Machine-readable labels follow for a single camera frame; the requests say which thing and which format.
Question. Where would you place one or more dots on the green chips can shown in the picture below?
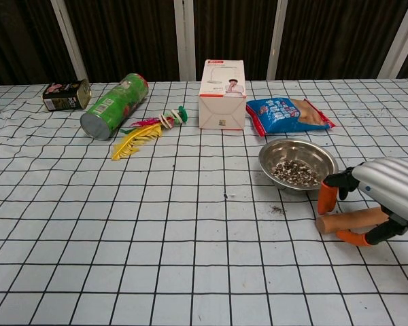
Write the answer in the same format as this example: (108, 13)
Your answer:
(115, 105)

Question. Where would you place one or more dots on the metal bowl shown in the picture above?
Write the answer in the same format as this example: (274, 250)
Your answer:
(275, 156)

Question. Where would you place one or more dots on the blue snack bag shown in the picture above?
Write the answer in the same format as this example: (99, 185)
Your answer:
(279, 117)

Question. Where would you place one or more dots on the wooden rolling pin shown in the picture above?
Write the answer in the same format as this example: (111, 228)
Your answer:
(347, 219)

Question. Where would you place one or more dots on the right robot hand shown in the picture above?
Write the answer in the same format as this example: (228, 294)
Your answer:
(394, 183)

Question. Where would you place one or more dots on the black luncheon meat tin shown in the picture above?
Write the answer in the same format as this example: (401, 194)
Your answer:
(64, 98)

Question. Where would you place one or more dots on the crushed nut pieces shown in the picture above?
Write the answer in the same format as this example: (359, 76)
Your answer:
(296, 173)

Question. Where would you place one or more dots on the white checkered tablecloth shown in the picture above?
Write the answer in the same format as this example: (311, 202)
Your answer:
(156, 237)

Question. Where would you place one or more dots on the colourful feather shuttlecock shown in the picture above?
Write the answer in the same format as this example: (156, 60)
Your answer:
(139, 139)

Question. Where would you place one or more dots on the white frame post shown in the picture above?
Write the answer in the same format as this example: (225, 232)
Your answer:
(184, 40)
(277, 40)
(398, 40)
(69, 44)

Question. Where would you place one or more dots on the spilled nut crumbs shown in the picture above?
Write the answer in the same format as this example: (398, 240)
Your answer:
(277, 208)

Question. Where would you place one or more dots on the white lamp box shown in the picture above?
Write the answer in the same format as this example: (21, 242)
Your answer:
(221, 112)

